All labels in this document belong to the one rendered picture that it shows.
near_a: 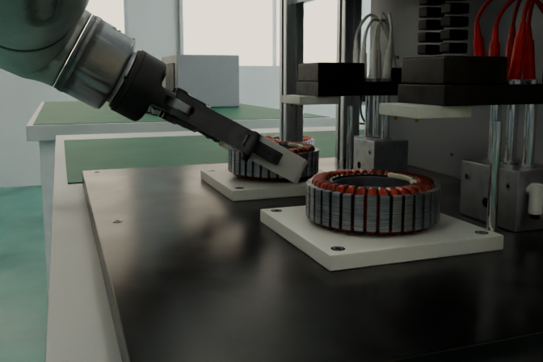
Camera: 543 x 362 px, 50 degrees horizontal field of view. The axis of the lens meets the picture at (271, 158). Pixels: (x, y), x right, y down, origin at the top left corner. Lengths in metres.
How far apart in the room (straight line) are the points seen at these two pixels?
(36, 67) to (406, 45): 0.53
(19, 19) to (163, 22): 4.77
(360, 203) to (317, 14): 5.26
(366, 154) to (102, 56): 0.34
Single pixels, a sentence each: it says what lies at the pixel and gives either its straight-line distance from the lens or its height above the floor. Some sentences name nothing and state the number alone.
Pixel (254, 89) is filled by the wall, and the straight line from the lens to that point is 5.42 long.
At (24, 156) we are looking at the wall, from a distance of 5.19.
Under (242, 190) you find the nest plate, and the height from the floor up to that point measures 0.78.
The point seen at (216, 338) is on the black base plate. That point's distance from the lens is 0.32.
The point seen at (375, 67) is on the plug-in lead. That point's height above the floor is 0.92.
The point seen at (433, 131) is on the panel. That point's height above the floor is 0.83.
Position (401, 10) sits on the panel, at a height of 1.00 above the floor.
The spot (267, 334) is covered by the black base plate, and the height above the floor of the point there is 0.77.
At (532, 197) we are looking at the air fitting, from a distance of 0.54.
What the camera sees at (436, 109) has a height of 0.88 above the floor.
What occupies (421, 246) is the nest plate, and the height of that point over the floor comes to 0.78.
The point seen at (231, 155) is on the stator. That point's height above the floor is 0.81.
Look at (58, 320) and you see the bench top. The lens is 0.41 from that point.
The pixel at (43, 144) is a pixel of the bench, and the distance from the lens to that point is 2.04.
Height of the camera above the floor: 0.90
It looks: 8 degrees down
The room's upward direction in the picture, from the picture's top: straight up
